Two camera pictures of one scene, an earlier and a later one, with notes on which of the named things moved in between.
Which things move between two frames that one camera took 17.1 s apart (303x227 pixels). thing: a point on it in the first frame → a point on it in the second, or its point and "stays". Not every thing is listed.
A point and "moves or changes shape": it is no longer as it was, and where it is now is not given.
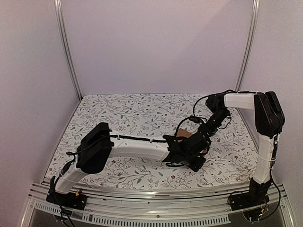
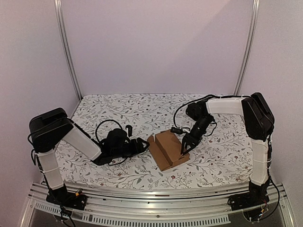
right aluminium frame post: x=255 y=7 stays
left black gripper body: x=194 y=166 → x=128 y=152
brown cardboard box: x=182 y=132 moves or changes shape
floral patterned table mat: x=229 y=161 stays
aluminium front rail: x=110 y=206 stays
